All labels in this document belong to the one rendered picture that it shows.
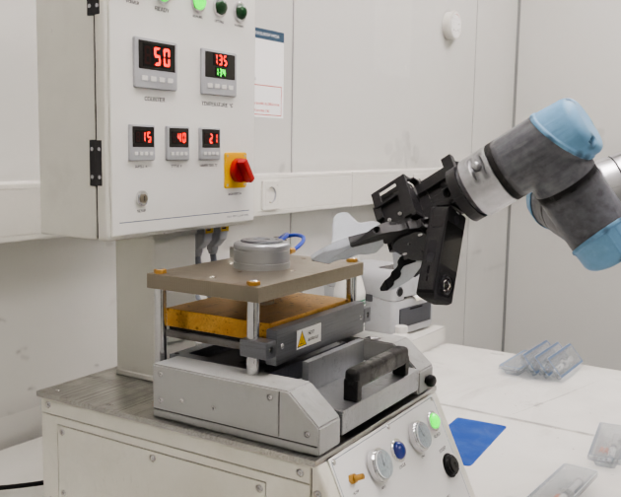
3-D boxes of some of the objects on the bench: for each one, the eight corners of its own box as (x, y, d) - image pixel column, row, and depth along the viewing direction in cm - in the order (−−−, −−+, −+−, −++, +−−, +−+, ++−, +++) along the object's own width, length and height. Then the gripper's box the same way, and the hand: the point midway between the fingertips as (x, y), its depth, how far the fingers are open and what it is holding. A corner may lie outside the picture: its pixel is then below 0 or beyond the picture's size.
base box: (43, 512, 116) (39, 395, 114) (207, 435, 148) (207, 343, 146) (376, 633, 89) (379, 483, 86) (489, 506, 120) (495, 394, 118)
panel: (384, 620, 90) (326, 460, 92) (477, 518, 116) (430, 393, 117) (399, 618, 89) (340, 456, 91) (490, 515, 114) (442, 390, 116)
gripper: (497, 185, 106) (379, 255, 116) (415, 125, 92) (289, 210, 102) (518, 240, 102) (394, 308, 111) (435, 184, 88) (302, 268, 97)
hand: (347, 280), depth 105 cm, fingers open, 14 cm apart
